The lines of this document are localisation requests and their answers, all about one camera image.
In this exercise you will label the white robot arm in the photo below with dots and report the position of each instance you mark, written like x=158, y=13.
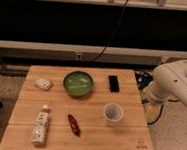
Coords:
x=169, y=79

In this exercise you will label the green ceramic bowl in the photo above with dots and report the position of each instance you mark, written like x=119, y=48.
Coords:
x=78, y=83

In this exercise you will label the black rectangular block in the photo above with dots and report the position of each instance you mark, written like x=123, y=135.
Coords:
x=113, y=83

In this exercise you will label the wooden bamboo table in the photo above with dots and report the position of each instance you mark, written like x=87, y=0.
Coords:
x=132, y=133

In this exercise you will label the white crumpled packet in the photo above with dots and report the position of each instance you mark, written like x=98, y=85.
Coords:
x=43, y=84

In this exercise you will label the red chili pepper toy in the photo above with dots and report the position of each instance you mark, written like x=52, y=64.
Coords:
x=74, y=125

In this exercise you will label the white plastic bottle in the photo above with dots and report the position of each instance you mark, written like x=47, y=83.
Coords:
x=40, y=126

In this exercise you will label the long workbench rail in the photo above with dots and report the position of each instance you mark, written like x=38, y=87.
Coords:
x=33, y=50

